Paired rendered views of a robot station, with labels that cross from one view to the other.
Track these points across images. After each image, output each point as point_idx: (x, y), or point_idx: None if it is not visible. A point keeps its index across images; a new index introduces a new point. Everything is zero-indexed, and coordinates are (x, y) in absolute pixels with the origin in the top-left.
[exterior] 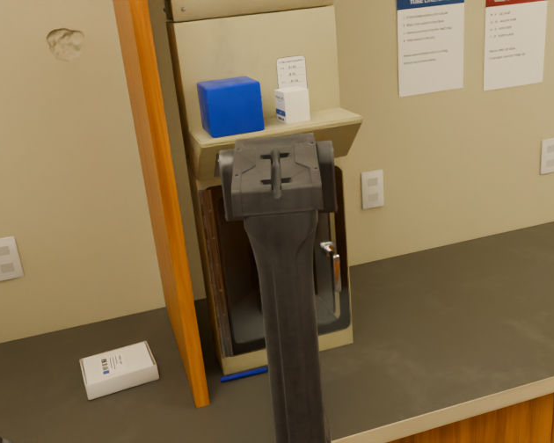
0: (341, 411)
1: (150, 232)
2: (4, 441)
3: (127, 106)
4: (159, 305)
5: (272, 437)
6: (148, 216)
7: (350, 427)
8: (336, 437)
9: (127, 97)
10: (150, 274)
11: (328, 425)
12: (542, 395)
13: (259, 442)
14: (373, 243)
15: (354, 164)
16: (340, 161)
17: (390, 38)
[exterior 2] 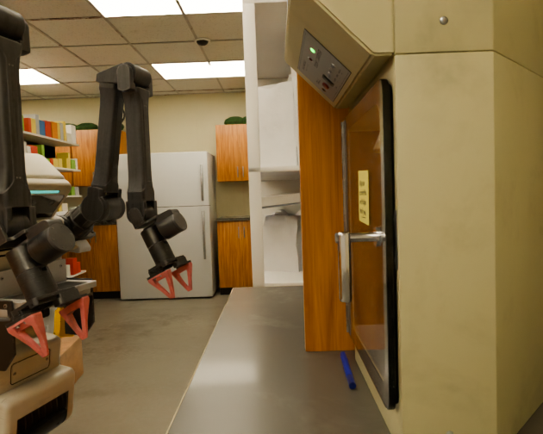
0: (224, 413)
1: None
2: (171, 215)
3: None
4: None
5: (225, 372)
6: None
7: (190, 413)
8: (184, 403)
9: None
10: None
11: None
12: None
13: (224, 366)
14: None
15: None
16: (393, 70)
17: None
